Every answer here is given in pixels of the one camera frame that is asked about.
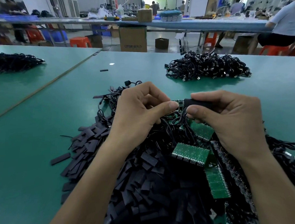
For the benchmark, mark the person's right hand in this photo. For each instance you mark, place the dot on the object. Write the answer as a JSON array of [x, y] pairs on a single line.
[[238, 126]]

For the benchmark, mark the person's left hand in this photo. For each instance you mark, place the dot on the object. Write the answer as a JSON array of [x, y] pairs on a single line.
[[130, 113]]

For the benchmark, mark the person's left thumb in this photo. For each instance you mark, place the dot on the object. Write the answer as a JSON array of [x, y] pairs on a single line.
[[162, 111]]

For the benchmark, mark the person's right thumb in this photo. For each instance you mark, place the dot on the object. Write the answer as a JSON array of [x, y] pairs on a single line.
[[201, 113]]

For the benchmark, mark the black heat shrink sleeve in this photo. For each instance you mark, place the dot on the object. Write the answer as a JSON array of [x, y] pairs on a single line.
[[198, 102]]

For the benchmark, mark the small green circuit board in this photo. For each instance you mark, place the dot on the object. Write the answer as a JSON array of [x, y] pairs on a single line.
[[180, 103]]

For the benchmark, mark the person's left forearm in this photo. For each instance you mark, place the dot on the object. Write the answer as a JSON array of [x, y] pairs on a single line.
[[92, 191]]

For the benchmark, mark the person's right forearm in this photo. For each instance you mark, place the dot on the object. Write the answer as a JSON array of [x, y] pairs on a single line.
[[275, 188]]

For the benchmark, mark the green circuit board panel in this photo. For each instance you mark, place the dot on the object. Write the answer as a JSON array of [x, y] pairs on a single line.
[[217, 182], [202, 130], [190, 153]]

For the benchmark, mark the dark circuit board strip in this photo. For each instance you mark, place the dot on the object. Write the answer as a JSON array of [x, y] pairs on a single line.
[[227, 161]]

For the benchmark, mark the small open cardboard box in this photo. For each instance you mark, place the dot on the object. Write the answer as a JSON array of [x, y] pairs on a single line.
[[162, 43]]

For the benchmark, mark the pile of black shrink sleeves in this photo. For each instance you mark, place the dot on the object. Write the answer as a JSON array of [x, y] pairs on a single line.
[[150, 183]]

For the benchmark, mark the orange plastic stool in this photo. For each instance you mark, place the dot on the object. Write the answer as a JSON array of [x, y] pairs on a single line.
[[80, 42], [210, 39], [273, 50]]

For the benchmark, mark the large brown cardboard box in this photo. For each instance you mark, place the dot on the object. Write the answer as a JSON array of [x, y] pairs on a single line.
[[133, 39]]

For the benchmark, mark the long blue work table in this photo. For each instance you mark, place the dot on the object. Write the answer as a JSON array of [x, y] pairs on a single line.
[[207, 25]]

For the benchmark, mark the stack of clear trays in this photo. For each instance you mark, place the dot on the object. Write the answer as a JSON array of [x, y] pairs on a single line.
[[171, 16]]

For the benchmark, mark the taped cardboard box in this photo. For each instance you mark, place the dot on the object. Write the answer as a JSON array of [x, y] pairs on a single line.
[[144, 15]]

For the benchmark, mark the white air cooler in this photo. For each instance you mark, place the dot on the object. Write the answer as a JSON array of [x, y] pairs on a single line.
[[68, 7]]

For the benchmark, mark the red plastic stool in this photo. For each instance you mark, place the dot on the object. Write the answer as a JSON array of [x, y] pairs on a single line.
[[34, 35]]

